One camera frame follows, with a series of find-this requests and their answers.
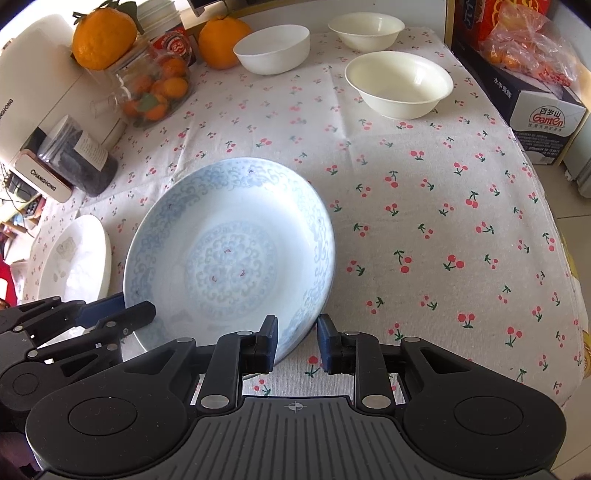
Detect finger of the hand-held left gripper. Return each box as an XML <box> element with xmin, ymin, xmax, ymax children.
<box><xmin>27</xmin><ymin>301</ymin><xmax>157</xmax><ymax>376</ymax></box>
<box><xmin>0</xmin><ymin>294</ymin><xmax>127</xmax><ymax>348</ymax></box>

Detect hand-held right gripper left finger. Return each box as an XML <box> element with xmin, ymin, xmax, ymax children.
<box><xmin>122</xmin><ymin>315</ymin><xmax>280</xmax><ymax>412</ymax></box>

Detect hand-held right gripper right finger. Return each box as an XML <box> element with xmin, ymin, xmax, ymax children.
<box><xmin>318</xmin><ymin>314</ymin><xmax>468</xmax><ymax>412</ymax></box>

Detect plain white plate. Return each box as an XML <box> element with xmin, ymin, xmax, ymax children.
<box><xmin>23</xmin><ymin>215</ymin><xmax>113</xmax><ymax>317</ymax></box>

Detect blue patterned porcelain plate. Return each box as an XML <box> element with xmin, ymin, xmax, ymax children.
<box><xmin>123</xmin><ymin>158</ymin><xmax>336</xmax><ymax>370</ymax></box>

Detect white bowl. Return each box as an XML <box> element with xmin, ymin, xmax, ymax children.
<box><xmin>328</xmin><ymin>12</ymin><xmax>406</xmax><ymax>52</ymax></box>
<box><xmin>344</xmin><ymin>51</ymin><xmax>454</xmax><ymax>120</ymax></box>

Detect red cloth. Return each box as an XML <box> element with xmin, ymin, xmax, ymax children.
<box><xmin>0</xmin><ymin>259</ymin><xmax>18</xmax><ymax>305</ymax></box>

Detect clear jar of dark contents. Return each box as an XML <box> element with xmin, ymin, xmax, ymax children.
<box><xmin>37</xmin><ymin>114</ymin><xmax>119</xmax><ymax>199</ymax></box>

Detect cherry print tablecloth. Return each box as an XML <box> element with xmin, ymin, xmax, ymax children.
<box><xmin>23</xmin><ymin>21</ymin><xmax>583</xmax><ymax>412</ymax></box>

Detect bag of small oranges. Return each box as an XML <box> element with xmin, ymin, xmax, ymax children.
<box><xmin>90</xmin><ymin>39</ymin><xmax>195</xmax><ymax>129</ymax></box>

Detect white kitchen appliance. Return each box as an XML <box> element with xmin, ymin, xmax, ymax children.
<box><xmin>0</xmin><ymin>14</ymin><xmax>127</xmax><ymax>204</ymax></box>

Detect yellow cloth under tablecloth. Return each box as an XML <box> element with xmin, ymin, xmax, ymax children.
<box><xmin>561</xmin><ymin>231</ymin><xmax>591</xmax><ymax>409</ymax></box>

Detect large orange with leaves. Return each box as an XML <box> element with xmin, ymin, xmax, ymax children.
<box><xmin>72</xmin><ymin>0</ymin><xmax>139</xmax><ymax>71</ymax></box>

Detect red printed can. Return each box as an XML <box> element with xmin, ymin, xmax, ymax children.
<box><xmin>150</xmin><ymin>25</ymin><xmax>200</xmax><ymax>68</ymax></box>

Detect stack of paper cups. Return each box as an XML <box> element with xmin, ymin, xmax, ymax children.
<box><xmin>137</xmin><ymin>0</ymin><xmax>182</xmax><ymax>29</ymax></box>

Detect dark and white cardboard box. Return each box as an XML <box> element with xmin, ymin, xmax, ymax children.
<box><xmin>450</xmin><ymin>28</ymin><xmax>589</xmax><ymax>167</ymax></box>

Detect red gift box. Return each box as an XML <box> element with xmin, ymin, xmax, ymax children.
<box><xmin>455</xmin><ymin>0</ymin><xmax>555</xmax><ymax>51</ymax></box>

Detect plastic bag of oranges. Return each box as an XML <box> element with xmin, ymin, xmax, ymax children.
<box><xmin>478</xmin><ymin>0</ymin><xmax>579</xmax><ymax>89</ymax></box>

